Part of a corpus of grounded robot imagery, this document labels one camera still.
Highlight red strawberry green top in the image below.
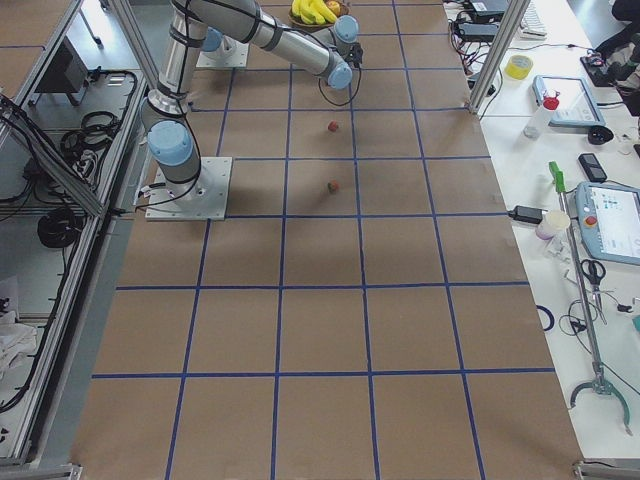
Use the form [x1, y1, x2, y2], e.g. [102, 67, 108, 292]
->
[327, 181, 340, 194]

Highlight long reacher grabber tool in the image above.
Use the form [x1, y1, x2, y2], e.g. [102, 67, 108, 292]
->
[547, 160, 632, 437]

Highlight white bottle red cap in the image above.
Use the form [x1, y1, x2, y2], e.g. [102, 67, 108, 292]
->
[523, 91, 560, 140]

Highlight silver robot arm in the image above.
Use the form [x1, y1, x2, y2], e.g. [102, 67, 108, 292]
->
[140, 1, 262, 203]
[189, 1, 359, 90]

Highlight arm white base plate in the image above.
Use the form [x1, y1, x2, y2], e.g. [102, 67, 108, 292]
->
[196, 37, 249, 70]
[145, 157, 233, 221]

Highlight blue tape roll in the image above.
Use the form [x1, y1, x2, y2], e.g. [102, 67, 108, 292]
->
[536, 304, 556, 332]

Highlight teach pendant grey blue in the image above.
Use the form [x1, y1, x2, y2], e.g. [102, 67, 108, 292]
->
[575, 182, 639, 266]

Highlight yellow tape roll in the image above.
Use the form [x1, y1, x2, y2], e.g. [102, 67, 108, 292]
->
[504, 55, 533, 80]

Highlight black phone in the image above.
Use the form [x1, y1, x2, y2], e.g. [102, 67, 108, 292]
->
[578, 153, 608, 183]

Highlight black round cap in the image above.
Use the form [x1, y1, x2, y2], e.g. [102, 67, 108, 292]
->
[587, 125, 614, 146]

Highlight black handled scissors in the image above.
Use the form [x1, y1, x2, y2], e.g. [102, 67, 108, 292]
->
[580, 259, 607, 324]

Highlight yellow banana bunch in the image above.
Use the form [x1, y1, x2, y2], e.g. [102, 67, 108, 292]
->
[291, 0, 338, 24]

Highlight aluminium frame post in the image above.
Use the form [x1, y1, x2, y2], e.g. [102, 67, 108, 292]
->
[468, 0, 530, 114]

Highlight wicker fruit basket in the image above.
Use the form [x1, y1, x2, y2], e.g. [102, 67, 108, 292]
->
[288, 2, 350, 32]

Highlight white purple cup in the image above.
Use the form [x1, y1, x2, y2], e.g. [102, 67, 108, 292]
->
[535, 210, 571, 240]

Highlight black power adapter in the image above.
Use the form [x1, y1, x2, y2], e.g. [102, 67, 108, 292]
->
[507, 205, 546, 225]

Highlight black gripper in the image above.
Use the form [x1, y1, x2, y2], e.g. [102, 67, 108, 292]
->
[348, 42, 363, 65]

